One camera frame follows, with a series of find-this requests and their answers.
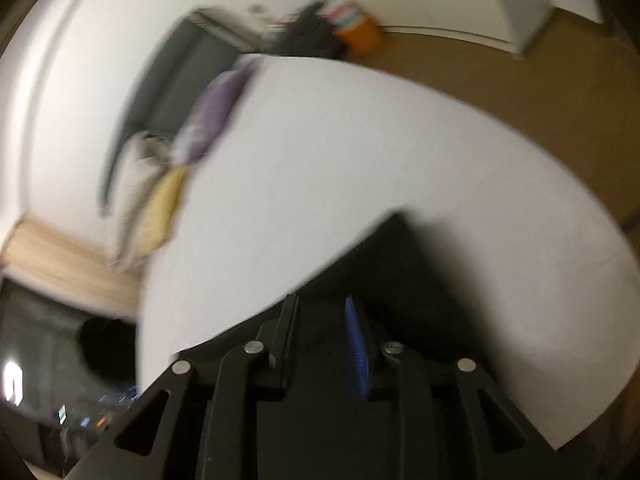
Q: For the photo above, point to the beige curtain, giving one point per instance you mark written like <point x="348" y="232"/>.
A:
<point x="67" y="270"/>

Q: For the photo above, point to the yellow cushion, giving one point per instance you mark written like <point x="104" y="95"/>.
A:
<point x="158" y="215"/>

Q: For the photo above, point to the orange bucket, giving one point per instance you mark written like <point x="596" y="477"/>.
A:
<point x="361" y="37"/>

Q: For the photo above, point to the black pants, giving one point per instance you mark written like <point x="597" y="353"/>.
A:
<point x="352" y="376"/>

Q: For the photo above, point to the wall socket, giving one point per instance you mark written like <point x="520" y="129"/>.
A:
<point x="256" y="8"/>

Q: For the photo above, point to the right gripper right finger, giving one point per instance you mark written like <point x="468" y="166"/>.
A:
<point x="451" y="419"/>

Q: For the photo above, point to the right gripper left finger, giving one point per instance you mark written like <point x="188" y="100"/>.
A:
<point x="197" y="420"/>

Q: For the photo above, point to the folded beige duvet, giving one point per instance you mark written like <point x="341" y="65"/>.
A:
<point x="143" y="160"/>

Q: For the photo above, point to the striped white bucket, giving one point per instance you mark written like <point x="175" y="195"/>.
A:
<point x="340" y="13"/>

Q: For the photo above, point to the dark bedside table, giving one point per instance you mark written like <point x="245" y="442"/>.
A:
<point x="309" y="36"/>

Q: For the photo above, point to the white bed mattress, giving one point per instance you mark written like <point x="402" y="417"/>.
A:
<point x="319" y="151"/>

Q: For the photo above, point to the purple cushion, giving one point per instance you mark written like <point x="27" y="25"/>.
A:
<point x="211" y="112"/>

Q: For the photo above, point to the dark grey headboard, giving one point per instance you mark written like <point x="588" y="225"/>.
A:
<point x="203" y="45"/>

